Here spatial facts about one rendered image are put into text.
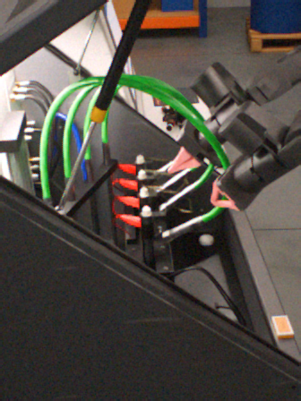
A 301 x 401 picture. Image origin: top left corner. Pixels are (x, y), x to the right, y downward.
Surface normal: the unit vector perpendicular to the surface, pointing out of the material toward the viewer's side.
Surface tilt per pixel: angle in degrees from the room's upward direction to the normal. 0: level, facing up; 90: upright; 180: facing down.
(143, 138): 90
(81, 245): 90
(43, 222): 90
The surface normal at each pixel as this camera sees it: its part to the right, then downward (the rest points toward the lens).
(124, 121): 0.07, 0.52
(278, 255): -0.05, -0.85
